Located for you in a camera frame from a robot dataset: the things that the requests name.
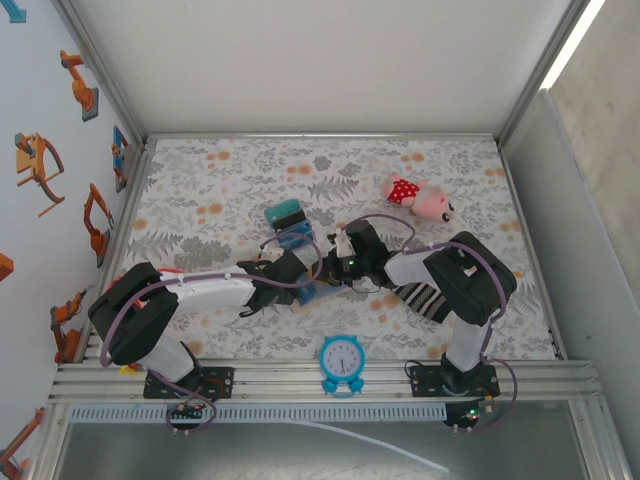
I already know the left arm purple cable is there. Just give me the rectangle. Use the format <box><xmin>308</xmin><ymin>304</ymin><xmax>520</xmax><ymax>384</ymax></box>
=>
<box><xmin>99</xmin><ymin>234</ymin><xmax>323</xmax><ymax>437</ymax></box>

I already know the floral tablecloth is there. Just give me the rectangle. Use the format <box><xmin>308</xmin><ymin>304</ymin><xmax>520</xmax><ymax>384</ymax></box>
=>
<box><xmin>97</xmin><ymin>137</ymin><xmax>559</xmax><ymax>361</ymax></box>

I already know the pink plush toy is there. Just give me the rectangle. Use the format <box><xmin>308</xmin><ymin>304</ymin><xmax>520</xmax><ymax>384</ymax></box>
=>
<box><xmin>383</xmin><ymin>172</ymin><xmax>457</xmax><ymax>224</ymax></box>

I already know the aluminium frame post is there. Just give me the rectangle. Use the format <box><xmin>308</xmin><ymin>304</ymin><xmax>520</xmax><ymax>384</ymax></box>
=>
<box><xmin>52</xmin><ymin>0</ymin><xmax>151</xmax><ymax>146</ymax></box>
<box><xmin>497</xmin><ymin>0</ymin><xmax>594</xmax><ymax>149</ymax></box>

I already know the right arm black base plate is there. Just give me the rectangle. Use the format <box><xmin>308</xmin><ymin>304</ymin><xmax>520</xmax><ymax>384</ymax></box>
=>
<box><xmin>409</xmin><ymin>364</ymin><xmax>500</xmax><ymax>399</ymax></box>

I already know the aluminium frame rail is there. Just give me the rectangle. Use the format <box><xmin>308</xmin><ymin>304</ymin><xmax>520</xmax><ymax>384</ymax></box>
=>
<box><xmin>143</xmin><ymin>131</ymin><xmax>504</xmax><ymax>146</ymax></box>
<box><xmin>74</xmin><ymin>142</ymin><xmax>156</xmax><ymax>364</ymax></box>

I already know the teal credit card stack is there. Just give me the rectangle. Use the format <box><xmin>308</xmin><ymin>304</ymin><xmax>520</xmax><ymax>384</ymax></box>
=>
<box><xmin>264</xmin><ymin>198</ymin><xmax>301</xmax><ymax>221</ymax></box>

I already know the white slotted cable duct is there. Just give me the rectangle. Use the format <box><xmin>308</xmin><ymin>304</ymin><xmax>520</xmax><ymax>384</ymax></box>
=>
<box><xmin>67</xmin><ymin>403</ymin><xmax>448</xmax><ymax>422</ymax></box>

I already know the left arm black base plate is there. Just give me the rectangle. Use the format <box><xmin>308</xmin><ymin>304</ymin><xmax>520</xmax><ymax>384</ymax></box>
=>
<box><xmin>143</xmin><ymin>366</ymin><xmax>235</xmax><ymax>400</ymax></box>

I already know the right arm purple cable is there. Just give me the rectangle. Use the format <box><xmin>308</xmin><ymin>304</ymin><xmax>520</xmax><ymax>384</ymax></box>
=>
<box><xmin>342</xmin><ymin>213</ymin><xmax>521</xmax><ymax>434</ymax></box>

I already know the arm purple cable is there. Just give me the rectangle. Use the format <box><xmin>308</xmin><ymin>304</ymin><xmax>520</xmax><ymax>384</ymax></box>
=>
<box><xmin>99</xmin><ymin>234</ymin><xmax>323</xmax><ymax>437</ymax></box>
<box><xmin>342</xmin><ymin>213</ymin><xmax>521</xmax><ymax>434</ymax></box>

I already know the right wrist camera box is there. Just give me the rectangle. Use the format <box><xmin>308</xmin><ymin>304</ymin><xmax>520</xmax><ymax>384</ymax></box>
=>
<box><xmin>329</xmin><ymin>229</ymin><xmax>351</xmax><ymax>259</ymax></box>

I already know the black white striped sock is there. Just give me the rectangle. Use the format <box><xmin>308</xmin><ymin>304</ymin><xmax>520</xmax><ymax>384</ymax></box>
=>
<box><xmin>389</xmin><ymin>279</ymin><xmax>454</xmax><ymax>325</ymax></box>

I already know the orange gripper wall sticker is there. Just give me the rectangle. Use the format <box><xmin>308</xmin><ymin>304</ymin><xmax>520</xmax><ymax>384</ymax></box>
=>
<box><xmin>13</xmin><ymin>132</ymin><xmax>66</xmax><ymax>218</ymax></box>

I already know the black credit card stack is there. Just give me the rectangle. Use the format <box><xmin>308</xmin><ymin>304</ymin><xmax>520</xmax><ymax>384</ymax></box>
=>
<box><xmin>273</xmin><ymin>209</ymin><xmax>307</xmax><ymax>231</ymax></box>

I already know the beige card holder wallet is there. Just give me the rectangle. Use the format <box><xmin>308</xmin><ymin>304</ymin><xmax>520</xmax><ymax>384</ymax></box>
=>
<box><xmin>294</xmin><ymin>272</ymin><xmax>349</xmax><ymax>307</ymax></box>

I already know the blue orange machine wall sticker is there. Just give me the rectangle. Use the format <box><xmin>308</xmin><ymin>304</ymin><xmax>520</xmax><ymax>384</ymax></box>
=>
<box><xmin>110</xmin><ymin>125</ymin><xmax>130</xmax><ymax>194</ymax></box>

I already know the blue alarm clock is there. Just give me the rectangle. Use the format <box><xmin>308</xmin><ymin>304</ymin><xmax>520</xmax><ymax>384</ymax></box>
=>
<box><xmin>318</xmin><ymin>335</ymin><xmax>367</xmax><ymax>399</ymax></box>

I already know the wide aluminium base rail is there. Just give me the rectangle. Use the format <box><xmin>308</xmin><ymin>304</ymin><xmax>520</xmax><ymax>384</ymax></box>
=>
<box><xmin>47</xmin><ymin>358</ymin><xmax>609</xmax><ymax>405</ymax></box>

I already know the white plastic strip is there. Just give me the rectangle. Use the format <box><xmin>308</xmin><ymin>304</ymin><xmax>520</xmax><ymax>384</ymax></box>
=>
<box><xmin>294</xmin><ymin>419</ymin><xmax>450</xmax><ymax>474</ymax></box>

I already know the blue card box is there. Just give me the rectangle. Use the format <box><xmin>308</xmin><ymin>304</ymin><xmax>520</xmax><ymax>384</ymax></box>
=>
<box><xmin>263</xmin><ymin>198</ymin><xmax>316</xmax><ymax>251</ymax></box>

